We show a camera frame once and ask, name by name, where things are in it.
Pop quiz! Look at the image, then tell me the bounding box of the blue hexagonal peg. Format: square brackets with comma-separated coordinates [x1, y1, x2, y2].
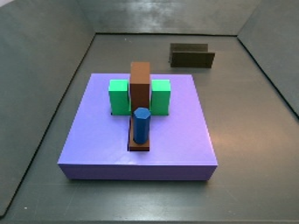
[134, 108, 151, 144]

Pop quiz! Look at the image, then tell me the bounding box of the right green block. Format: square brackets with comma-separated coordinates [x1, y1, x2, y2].
[151, 80, 173, 116]

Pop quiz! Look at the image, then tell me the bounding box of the brown L-shaped block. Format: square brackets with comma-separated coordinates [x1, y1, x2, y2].
[129, 62, 151, 151]

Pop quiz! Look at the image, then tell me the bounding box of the black peg holder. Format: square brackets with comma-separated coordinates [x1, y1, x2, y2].
[170, 43, 215, 68]

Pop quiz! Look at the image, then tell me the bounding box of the left green block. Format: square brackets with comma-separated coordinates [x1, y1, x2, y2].
[109, 80, 131, 116]

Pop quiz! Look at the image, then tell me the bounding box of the green block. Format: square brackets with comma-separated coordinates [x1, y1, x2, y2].
[151, 80, 173, 116]
[109, 80, 131, 116]

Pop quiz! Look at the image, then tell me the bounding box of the purple board base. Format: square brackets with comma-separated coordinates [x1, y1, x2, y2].
[59, 73, 219, 180]

